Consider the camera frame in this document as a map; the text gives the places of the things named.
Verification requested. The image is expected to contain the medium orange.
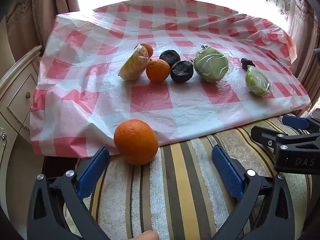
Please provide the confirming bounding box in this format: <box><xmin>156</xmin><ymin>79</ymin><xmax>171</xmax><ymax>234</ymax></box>
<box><xmin>146</xmin><ymin>58</ymin><xmax>171</xmax><ymax>82</ymax></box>

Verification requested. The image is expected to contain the small dark dried fruit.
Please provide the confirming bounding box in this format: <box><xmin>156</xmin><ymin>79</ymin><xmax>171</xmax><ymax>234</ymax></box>
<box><xmin>241</xmin><ymin>58</ymin><xmax>256</xmax><ymax>70</ymax></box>

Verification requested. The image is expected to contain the cream wooden cabinet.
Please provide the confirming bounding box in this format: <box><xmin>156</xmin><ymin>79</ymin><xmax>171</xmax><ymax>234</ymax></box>
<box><xmin>0</xmin><ymin>45</ymin><xmax>43</xmax><ymax>157</ymax></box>

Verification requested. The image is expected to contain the pink floral patterned drape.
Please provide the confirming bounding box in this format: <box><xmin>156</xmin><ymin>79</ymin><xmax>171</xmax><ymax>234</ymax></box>
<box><xmin>282</xmin><ymin>0</ymin><xmax>320</xmax><ymax>85</ymax></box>

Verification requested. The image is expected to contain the person's left hand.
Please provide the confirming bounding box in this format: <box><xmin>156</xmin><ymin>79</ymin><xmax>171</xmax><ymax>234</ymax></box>
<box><xmin>134</xmin><ymin>231</ymin><xmax>160</xmax><ymax>240</ymax></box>

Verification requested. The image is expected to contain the large orange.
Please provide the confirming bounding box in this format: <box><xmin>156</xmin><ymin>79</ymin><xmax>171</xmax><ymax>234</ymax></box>
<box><xmin>114</xmin><ymin>119</ymin><xmax>159</xmax><ymax>166</ymax></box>

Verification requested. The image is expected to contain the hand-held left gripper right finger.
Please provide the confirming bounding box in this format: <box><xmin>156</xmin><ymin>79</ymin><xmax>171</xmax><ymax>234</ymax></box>
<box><xmin>211</xmin><ymin>145</ymin><xmax>295</xmax><ymax>240</ymax></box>

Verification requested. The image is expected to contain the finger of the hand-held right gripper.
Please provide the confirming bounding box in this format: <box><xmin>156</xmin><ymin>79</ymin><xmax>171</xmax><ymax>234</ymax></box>
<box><xmin>251</xmin><ymin>126</ymin><xmax>320</xmax><ymax>151</ymax></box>
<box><xmin>282</xmin><ymin>114</ymin><xmax>320</xmax><ymax>133</ymax></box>

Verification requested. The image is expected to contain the small green plastic-wrapped fruit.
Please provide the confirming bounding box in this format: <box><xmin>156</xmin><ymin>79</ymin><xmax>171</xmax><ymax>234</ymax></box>
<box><xmin>245</xmin><ymin>65</ymin><xmax>272</xmax><ymax>97</ymax></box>

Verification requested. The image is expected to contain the striped towel cushion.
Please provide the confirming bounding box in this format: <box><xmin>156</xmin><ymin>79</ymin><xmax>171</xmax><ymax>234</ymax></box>
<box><xmin>64</xmin><ymin>114</ymin><xmax>313</xmax><ymax>240</ymax></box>

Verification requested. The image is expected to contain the dark purple wrinkled fruit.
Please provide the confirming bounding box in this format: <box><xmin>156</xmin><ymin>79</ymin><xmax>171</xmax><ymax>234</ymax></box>
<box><xmin>159</xmin><ymin>50</ymin><xmax>181</xmax><ymax>68</ymax></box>
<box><xmin>170</xmin><ymin>60</ymin><xmax>194</xmax><ymax>83</ymax></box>

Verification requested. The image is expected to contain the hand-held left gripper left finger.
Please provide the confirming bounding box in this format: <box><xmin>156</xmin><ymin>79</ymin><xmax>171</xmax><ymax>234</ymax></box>
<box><xmin>27</xmin><ymin>147</ymin><xmax>110</xmax><ymax>240</ymax></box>

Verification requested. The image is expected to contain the yellow plastic-wrapped fruit half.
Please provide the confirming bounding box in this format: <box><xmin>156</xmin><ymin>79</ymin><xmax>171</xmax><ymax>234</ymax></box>
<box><xmin>118</xmin><ymin>43</ymin><xmax>150</xmax><ymax>81</ymax></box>

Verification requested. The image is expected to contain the red white checkered tablecloth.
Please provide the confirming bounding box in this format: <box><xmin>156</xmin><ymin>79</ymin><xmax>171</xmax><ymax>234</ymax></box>
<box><xmin>29</xmin><ymin>0</ymin><xmax>311</xmax><ymax>155</ymax></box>

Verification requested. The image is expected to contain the large green plastic-wrapped fruit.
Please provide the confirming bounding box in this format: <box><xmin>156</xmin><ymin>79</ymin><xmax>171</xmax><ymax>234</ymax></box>
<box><xmin>193</xmin><ymin>45</ymin><xmax>229</xmax><ymax>82</ymax></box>

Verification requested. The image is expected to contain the small orange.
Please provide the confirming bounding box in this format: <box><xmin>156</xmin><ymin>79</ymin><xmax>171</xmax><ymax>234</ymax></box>
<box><xmin>140</xmin><ymin>43</ymin><xmax>154</xmax><ymax>58</ymax></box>

